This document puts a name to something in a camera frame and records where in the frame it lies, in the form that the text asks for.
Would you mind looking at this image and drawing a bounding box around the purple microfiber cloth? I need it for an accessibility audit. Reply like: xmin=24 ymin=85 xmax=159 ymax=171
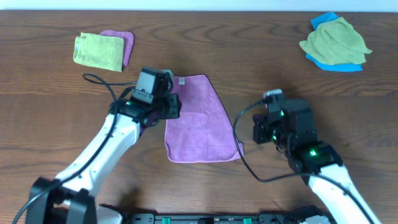
xmin=165 ymin=75 xmax=243 ymax=163

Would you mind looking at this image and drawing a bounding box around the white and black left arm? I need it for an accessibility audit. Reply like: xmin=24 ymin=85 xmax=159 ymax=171
xmin=13 ymin=67 xmax=182 ymax=223

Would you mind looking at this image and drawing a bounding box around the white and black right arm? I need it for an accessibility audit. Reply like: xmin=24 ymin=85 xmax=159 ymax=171
xmin=253 ymin=90 xmax=379 ymax=223

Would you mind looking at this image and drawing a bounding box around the folded purple cloth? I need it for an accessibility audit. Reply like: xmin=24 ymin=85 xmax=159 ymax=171
xmin=99 ymin=30 xmax=134 ymax=66

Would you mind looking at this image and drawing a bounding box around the folded green cloth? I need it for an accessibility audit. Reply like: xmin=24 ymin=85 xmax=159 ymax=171
xmin=73 ymin=33 xmax=124 ymax=72

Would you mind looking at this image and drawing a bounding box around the crumpled green cloth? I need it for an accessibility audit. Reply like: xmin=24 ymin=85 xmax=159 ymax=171
xmin=299 ymin=17 xmax=372 ymax=65

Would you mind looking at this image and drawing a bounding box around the blue cloth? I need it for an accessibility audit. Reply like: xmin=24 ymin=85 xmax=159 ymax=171
xmin=305 ymin=12 xmax=363 ymax=72

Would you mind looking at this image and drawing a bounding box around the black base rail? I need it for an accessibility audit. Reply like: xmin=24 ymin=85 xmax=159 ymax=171
xmin=123 ymin=213 xmax=336 ymax=224

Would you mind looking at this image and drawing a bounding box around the black right camera cable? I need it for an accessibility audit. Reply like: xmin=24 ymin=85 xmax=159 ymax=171
xmin=232 ymin=99 xmax=376 ymax=224

